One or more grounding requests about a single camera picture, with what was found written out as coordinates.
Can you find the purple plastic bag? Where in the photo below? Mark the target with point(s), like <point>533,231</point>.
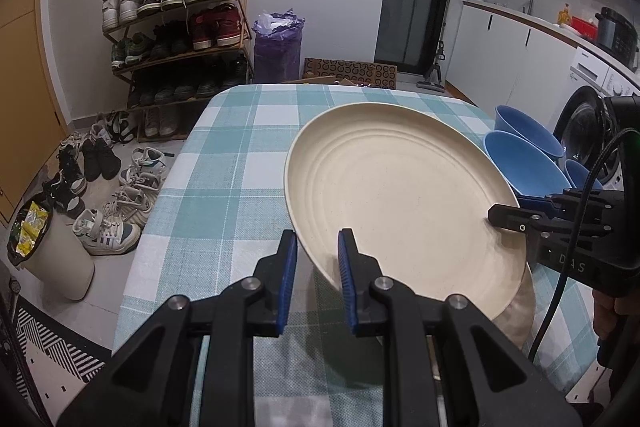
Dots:
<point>278,42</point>

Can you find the patterned cardboard box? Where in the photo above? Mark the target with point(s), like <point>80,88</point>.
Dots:
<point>367,74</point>

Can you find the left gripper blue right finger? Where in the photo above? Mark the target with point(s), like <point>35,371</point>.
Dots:
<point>347,255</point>

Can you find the white trash bin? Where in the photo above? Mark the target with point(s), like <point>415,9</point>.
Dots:
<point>41,243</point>

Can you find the black pressure cooker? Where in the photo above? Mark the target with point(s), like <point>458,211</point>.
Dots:
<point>617,36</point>

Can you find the teal checked tablecloth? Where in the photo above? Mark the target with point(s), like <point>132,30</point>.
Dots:
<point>222,208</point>

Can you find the person's right hand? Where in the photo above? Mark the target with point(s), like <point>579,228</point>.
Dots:
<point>607,310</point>

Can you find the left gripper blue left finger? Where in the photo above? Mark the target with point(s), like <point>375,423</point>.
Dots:
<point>286,267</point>

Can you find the wooden shoe rack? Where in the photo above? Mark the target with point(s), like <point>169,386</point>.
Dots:
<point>174,56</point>

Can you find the white kitchen cabinets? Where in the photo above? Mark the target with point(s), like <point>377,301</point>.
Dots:
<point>497,60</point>

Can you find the wooden door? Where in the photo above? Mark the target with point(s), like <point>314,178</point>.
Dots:
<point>31,121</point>

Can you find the blue bowl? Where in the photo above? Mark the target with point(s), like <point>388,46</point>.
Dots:
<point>529,171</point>
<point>576,173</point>
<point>512,120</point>

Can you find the white washing machine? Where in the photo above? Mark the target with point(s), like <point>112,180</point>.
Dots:
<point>580,122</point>

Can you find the cream plate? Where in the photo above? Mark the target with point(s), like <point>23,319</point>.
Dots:
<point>415,193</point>
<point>517,319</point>

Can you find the vacuum cleaner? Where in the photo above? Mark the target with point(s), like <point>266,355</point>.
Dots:
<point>433,77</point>

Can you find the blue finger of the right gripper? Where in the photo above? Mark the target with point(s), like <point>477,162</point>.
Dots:
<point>515,219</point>
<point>539,204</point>

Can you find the black white patterned rug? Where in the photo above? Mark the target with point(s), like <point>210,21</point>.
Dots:
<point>60,361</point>

